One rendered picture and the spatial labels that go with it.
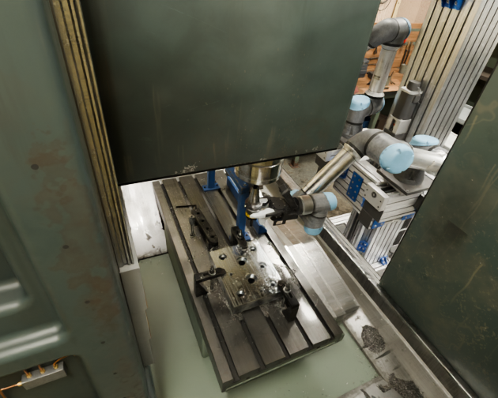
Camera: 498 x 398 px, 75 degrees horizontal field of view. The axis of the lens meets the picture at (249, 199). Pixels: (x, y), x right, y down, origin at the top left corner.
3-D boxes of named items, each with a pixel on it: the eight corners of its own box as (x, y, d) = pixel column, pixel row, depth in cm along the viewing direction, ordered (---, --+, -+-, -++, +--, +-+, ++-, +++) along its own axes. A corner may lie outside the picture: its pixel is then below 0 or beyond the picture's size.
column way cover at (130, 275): (136, 262, 143) (117, 164, 111) (159, 365, 110) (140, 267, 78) (125, 265, 141) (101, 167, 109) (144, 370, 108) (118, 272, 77)
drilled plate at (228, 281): (255, 246, 152) (256, 239, 148) (285, 296, 131) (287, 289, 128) (209, 259, 143) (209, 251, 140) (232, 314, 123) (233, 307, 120)
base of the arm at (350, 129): (352, 127, 212) (356, 112, 206) (367, 137, 201) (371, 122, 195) (333, 129, 206) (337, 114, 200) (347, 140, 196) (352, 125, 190)
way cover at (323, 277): (277, 208, 225) (281, 190, 215) (360, 319, 162) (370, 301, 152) (237, 218, 214) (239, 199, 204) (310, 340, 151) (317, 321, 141)
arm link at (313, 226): (310, 218, 144) (315, 198, 137) (325, 234, 136) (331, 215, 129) (295, 222, 141) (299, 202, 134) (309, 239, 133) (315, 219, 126)
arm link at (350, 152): (364, 114, 134) (279, 196, 143) (382, 125, 127) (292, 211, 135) (372, 129, 143) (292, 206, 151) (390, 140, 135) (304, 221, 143)
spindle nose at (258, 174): (224, 167, 108) (225, 134, 100) (260, 154, 116) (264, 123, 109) (254, 192, 99) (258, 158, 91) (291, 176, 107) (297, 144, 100)
